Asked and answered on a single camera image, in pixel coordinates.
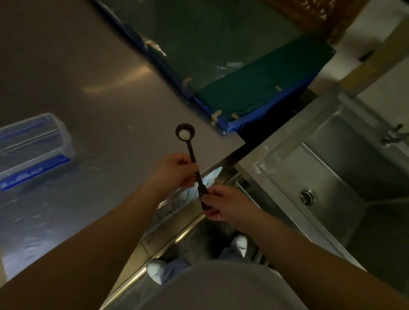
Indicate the brown woven basket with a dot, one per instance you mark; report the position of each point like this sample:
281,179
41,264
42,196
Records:
319,16

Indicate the person's left forearm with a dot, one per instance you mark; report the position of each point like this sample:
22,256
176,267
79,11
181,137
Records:
73,249

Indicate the person's blue jeans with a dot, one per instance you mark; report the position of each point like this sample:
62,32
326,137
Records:
204,260

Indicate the metal faucet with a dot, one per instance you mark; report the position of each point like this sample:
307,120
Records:
392,135

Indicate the white powder in spoon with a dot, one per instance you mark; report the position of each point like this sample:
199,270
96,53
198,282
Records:
184,133

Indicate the blue tarp sheet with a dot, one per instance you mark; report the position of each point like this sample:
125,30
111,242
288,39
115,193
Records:
207,108

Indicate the person's left hand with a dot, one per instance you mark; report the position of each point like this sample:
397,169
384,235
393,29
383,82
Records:
172,172

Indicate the person's right forearm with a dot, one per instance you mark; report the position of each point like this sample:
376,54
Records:
319,265

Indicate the person's right hand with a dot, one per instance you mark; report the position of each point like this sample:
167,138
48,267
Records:
228,204

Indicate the person's right thumb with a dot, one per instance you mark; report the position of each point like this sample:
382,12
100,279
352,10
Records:
212,194

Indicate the person's left white shoe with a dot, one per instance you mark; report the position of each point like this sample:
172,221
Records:
156,270

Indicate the person's white shoe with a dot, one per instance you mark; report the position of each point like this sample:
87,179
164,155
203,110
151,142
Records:
156,270
240,245

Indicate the person's left thumb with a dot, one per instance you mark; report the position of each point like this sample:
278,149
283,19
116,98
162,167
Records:
188,178

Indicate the clear plastic container blue trim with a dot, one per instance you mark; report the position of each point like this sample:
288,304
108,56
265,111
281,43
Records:
30,150

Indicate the person's grey shirt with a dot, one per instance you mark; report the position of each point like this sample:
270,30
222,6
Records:
220,287

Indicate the stainless steel sink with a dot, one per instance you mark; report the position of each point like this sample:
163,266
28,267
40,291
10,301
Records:
326,178

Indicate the green cutting board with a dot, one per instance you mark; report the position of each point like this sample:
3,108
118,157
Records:
223,54

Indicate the person's right white shoe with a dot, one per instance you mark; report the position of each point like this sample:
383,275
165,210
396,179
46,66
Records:
240,245

